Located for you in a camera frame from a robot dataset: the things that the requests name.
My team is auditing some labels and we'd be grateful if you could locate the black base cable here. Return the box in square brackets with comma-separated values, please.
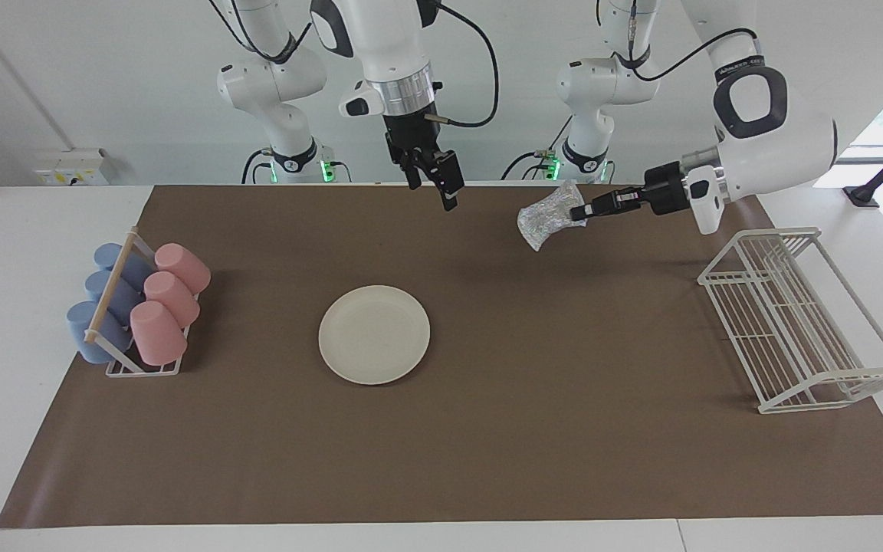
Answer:
[503, 115, 575, 182]
[241, 148, 274, 186]

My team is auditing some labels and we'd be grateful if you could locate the white wall socket box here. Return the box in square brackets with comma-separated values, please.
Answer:
[34, 148, 110, 187]

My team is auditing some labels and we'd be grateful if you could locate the blue plastic cup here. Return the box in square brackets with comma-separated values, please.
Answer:
[66, 301, 133, 365]
[94, 243, 153, 289]
[85, 270, 143, 323]

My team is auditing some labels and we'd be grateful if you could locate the brown table mat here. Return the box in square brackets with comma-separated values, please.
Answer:
[0, 184, 883, 530]

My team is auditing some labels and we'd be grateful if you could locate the black left base cable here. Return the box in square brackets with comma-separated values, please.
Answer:
[503, 115, 575, 182]

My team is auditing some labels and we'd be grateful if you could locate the white wall cable duct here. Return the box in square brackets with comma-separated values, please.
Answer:
[0, 0, 74, 153]

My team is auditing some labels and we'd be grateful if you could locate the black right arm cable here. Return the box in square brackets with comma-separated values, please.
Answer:
[208, 0, 501, 130]

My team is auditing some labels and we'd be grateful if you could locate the black right base cable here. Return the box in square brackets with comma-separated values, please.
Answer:
[241, 148, 274, 186]

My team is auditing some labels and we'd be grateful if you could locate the white wire dish rack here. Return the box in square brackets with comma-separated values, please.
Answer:
[698, 226, 883, 415]

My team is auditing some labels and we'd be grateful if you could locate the cream round plate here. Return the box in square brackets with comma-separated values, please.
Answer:
[318, 285, 432, 385]

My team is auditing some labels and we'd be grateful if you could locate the white cup rack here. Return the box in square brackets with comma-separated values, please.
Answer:
[84, 227, 202, 378]

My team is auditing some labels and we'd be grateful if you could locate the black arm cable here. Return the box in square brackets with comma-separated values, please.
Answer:
[208, 0, 501, 130]
[599, 0, 761, 82]

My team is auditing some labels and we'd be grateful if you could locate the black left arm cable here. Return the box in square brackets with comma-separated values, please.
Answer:
[599, 0, 761, 82]

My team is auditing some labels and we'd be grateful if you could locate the pink plastic cup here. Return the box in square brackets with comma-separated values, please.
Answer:
[130, 301, 188, 366]
[154, 243, 212, 295]
[143, 271, 202, 327]

